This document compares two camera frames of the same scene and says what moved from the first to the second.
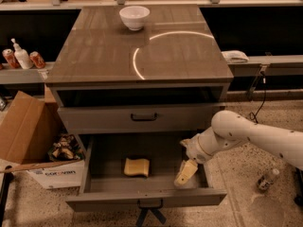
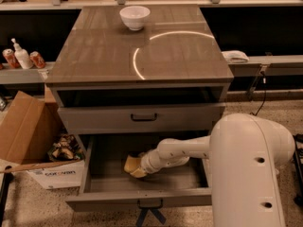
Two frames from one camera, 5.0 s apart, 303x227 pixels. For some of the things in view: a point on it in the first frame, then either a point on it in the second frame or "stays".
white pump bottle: (22, 56) stays
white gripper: (194, 149) to (148, 163)
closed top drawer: (138, 118) stays
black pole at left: (4, 192) stays
